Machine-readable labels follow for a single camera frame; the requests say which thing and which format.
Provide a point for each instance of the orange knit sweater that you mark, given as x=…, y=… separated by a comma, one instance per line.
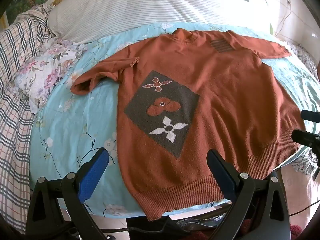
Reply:
x=225, y=92

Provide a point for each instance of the dark bed frame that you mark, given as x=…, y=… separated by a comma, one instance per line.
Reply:
x=200, y=215

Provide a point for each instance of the pink floral pillow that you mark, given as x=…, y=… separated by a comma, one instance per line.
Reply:
x=47, y=72

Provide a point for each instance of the light blue floral bedsheet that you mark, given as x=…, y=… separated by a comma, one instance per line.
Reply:
x=75, y=130

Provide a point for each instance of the plaid checked cloth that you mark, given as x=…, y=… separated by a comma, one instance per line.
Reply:
x=15, y=130

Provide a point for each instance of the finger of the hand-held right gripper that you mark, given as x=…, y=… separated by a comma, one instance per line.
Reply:
x=306, y=138
x=311, y=116

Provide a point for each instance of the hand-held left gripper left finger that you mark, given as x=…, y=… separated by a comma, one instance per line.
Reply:
x=92, y=177

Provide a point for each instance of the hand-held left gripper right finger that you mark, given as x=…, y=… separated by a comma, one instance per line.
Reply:
x=221, y=173

